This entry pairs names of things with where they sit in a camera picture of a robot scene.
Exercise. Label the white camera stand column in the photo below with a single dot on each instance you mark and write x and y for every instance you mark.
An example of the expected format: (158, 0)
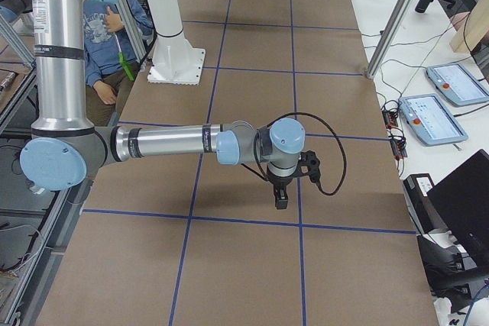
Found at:
(174, 60)

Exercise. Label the green and pink stick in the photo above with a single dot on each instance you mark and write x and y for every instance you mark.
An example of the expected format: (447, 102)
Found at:
(123, 62)

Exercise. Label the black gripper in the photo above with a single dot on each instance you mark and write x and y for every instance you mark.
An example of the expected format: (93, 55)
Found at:
(280, 183)

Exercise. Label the orange electronics board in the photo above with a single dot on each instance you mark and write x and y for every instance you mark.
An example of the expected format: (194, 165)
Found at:
(390, 118)

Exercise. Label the wooden board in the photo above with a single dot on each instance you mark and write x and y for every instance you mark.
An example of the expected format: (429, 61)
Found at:
(471, 28)

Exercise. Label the aluminium frame post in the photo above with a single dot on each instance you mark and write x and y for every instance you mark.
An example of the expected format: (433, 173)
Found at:
(387, 37)

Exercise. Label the far teach pendant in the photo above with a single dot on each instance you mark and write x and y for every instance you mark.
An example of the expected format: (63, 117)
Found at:
(457, 84)

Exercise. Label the black box with label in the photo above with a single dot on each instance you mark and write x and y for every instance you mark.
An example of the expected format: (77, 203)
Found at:
(425, 217)

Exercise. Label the teach pendant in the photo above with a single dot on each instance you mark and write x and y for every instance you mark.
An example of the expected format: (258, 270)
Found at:
(457, 84)
(430, 120)

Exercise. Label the near teach pendant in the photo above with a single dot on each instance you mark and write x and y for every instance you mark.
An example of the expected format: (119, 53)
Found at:
(430, 120)

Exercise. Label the person in blue sweater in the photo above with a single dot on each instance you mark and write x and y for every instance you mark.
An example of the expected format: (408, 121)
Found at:
(107, 85)

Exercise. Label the brown paper table cover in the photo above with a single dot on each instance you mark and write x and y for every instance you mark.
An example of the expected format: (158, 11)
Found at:
(184, 240)

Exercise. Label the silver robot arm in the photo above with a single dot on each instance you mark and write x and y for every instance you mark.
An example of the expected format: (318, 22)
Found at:
(66, 147)

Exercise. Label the black laptop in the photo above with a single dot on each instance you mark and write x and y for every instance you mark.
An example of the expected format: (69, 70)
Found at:
(461, 200)

